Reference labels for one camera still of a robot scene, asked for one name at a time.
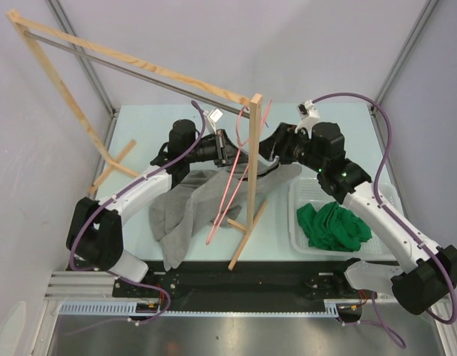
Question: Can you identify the pink wire hanger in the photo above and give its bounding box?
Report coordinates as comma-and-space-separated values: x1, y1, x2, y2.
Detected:
205, 98, 274, 245

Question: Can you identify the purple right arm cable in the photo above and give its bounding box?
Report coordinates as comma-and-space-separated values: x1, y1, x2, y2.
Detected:
309, 92, 457, 349

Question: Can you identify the green t shirt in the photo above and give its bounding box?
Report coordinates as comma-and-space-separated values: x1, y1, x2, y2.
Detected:
296, 202, 372, 252

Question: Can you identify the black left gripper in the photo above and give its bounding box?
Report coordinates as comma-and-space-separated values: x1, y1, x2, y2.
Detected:
185, 129, 251, 168

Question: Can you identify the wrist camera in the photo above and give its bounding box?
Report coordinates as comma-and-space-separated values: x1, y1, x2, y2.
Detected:
295, 100, 320, 135
203, 108, 223, 134

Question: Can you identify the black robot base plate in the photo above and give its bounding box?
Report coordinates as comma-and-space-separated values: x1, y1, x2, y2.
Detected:
112, 261, 373, 314

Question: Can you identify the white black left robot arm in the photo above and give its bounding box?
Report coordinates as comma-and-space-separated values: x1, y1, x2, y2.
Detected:
66, 119, 249, 297

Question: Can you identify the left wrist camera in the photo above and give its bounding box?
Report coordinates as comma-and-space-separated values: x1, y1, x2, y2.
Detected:
203, 108, 223, 134

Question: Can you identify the wooden clothes rack frame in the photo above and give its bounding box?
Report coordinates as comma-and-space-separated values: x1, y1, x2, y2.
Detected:
6, 10, 266, 270

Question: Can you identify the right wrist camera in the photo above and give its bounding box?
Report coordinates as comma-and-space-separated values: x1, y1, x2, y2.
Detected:
295, 100, 320, 135

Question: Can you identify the white perforated plastic basket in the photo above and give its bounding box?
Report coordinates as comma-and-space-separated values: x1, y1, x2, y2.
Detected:
287, 177, 403, 256

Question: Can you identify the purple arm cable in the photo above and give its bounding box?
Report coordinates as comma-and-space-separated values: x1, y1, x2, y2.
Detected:
309, 92, 457, 349
68, 99, 207, 274

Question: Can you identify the white slotted cable duct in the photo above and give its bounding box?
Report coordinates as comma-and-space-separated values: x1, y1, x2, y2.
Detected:
59, 299, 366, 318

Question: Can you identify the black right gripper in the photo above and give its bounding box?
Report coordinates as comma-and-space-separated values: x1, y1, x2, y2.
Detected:
253, 122, 326, 173

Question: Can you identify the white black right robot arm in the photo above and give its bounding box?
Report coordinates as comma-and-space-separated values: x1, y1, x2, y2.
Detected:
259, 122, 457, 324

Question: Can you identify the grey adidas t shirt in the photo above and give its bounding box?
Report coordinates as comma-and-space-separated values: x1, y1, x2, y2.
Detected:
148, 162, 303, 271

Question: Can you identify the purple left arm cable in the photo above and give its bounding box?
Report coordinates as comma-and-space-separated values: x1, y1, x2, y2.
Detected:
68, 99, 207, 274

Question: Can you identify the steel hanging rod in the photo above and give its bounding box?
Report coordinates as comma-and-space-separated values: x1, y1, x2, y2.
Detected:
24, 30, 239, 114

